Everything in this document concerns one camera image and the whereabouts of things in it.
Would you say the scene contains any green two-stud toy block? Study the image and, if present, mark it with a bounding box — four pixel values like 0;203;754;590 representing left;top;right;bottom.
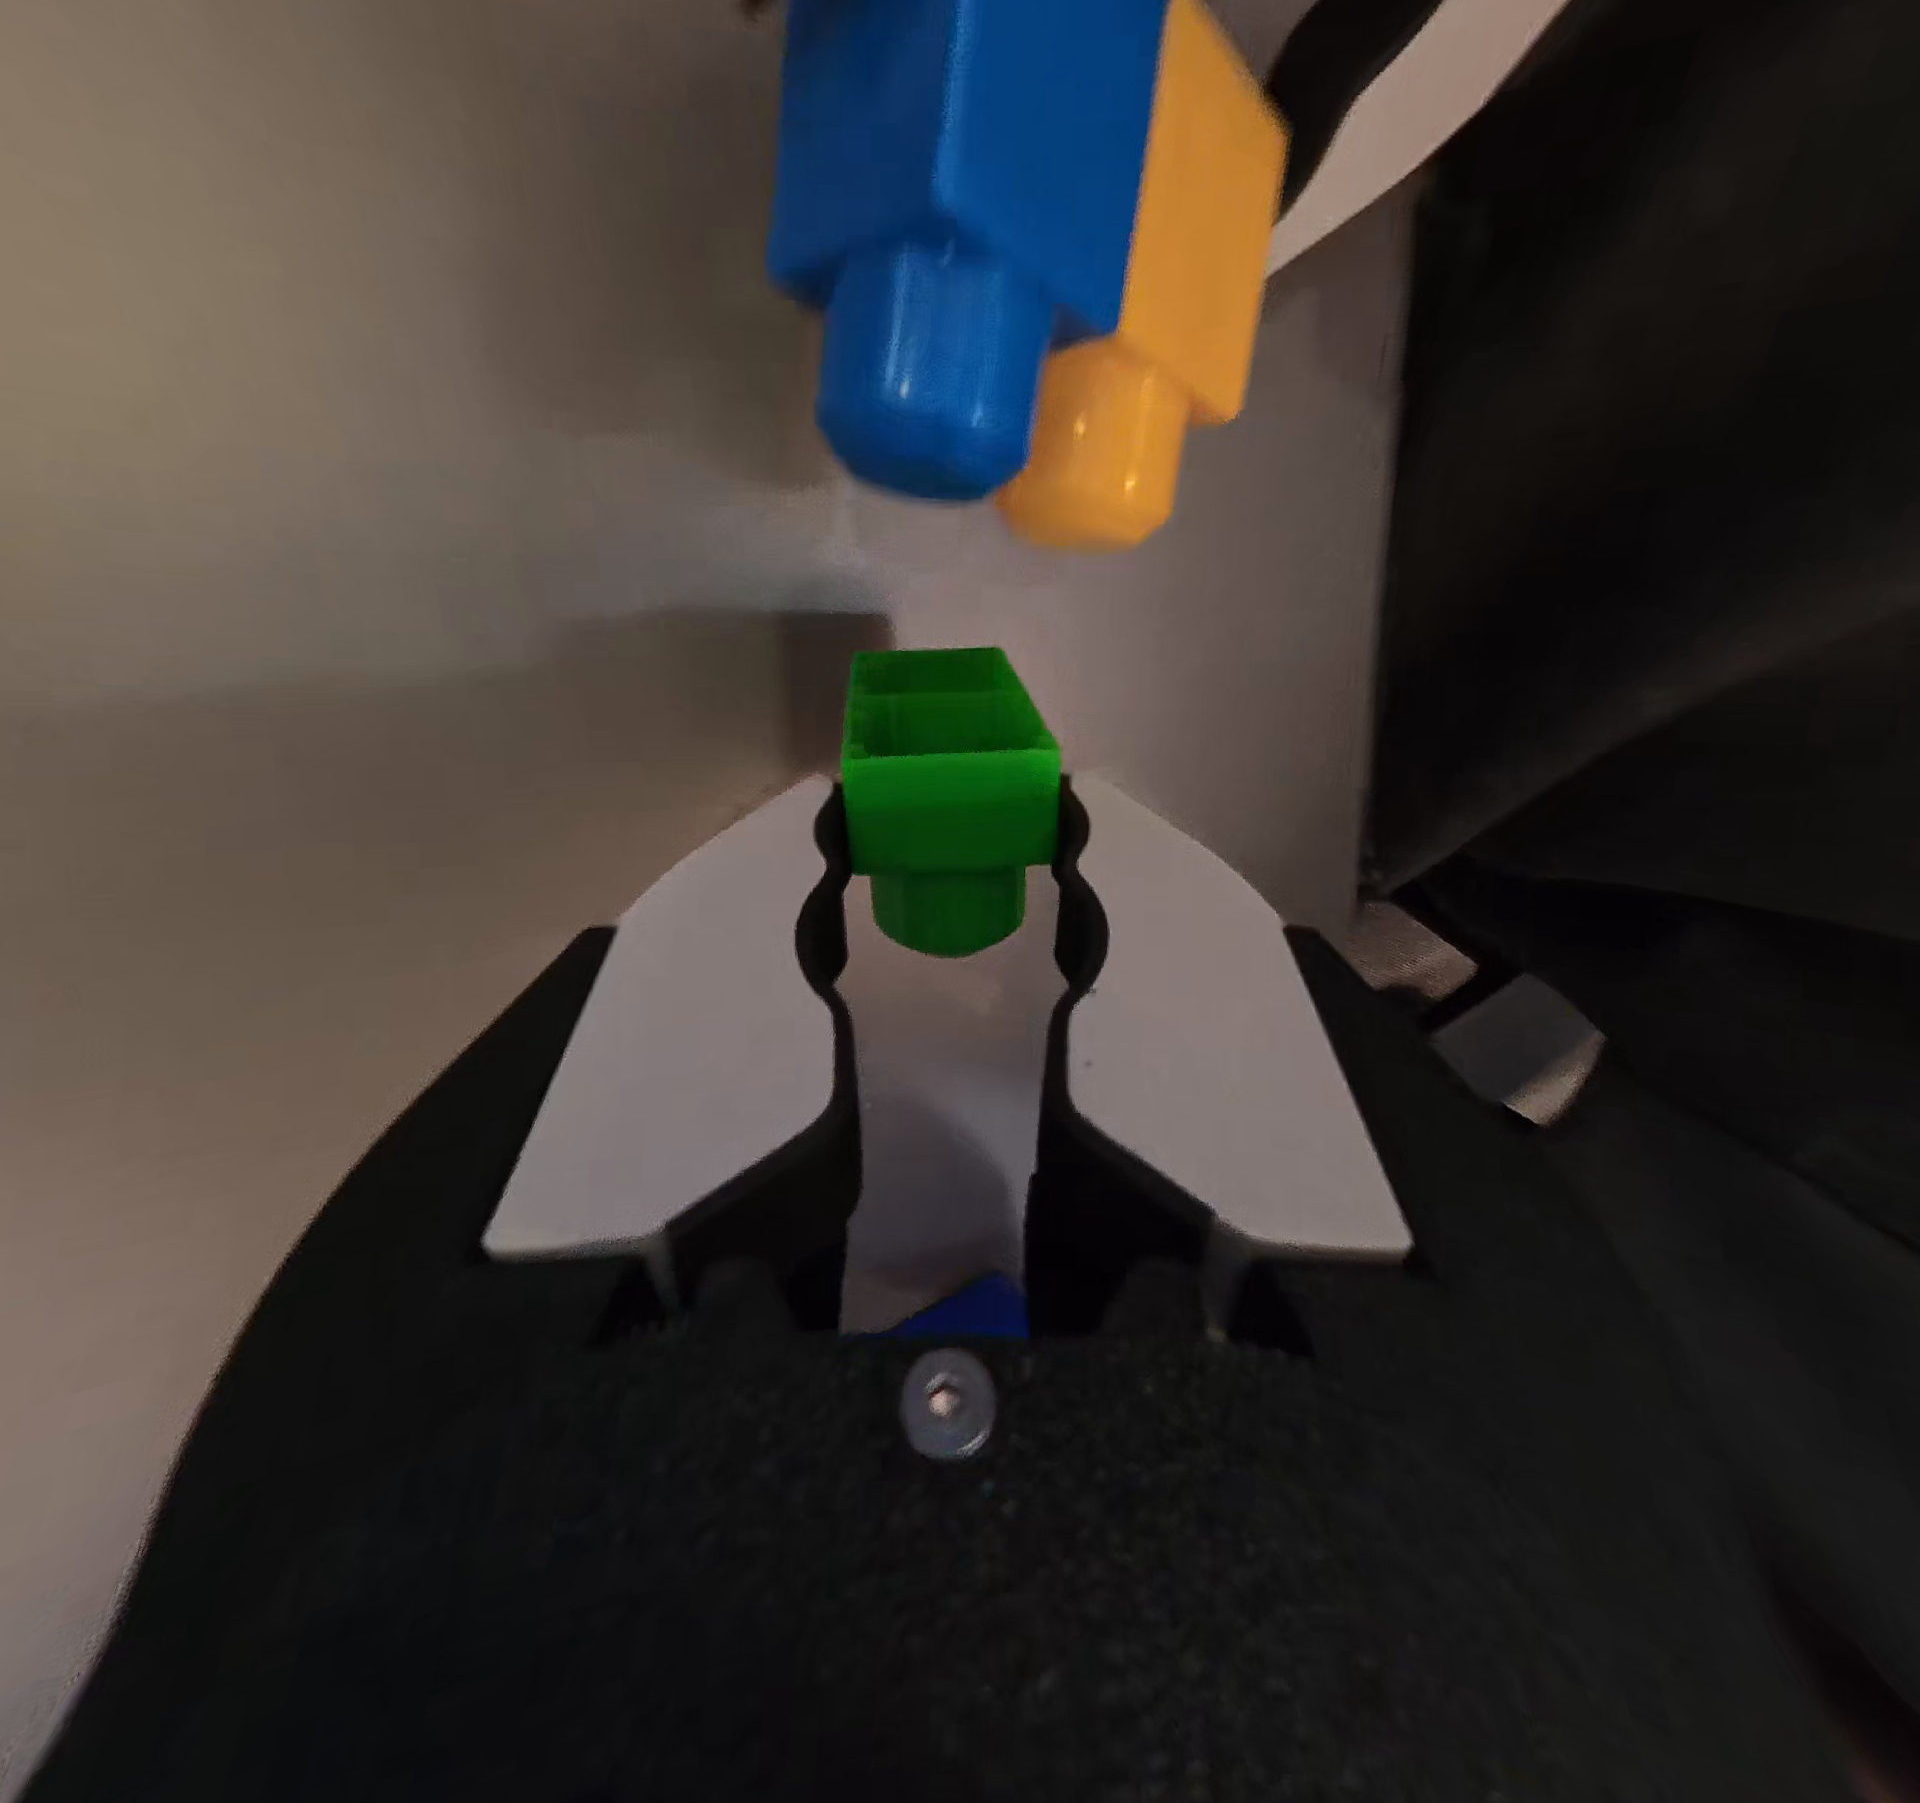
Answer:
840;648;1063;962

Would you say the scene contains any blue single-stud toy block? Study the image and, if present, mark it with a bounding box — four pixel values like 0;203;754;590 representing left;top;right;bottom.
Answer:
764;0;1176;504

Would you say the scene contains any yellow single-stud toy block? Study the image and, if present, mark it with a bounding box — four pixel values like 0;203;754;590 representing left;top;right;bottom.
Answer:
997;0;1292;551

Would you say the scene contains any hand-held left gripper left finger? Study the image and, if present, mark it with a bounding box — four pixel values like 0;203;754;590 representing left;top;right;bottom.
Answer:
484;776;863;1263

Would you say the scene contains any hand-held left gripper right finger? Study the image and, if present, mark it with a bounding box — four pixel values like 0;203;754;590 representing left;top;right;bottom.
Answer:
1033;778;1415;1338

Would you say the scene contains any grey desk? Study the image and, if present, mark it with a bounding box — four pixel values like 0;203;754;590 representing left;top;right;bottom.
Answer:
0;0;1420;1685

